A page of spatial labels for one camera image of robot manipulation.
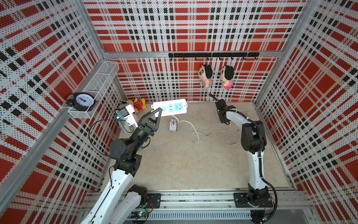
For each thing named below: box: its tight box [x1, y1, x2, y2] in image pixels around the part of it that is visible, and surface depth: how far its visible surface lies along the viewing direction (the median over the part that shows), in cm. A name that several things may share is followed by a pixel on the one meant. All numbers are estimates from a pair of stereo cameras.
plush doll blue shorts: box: [198, 64, 213, 89], surface depth 95 cm
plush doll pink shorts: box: [220, 65, 235, 90], surface depth 97 cm
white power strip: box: [151, 98, 188, 117], surface depth 54 cm
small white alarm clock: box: [169, 118, 177, 133], surface depth 98 cm
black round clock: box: [65, 92, 96, 112], surface depth 65 cm
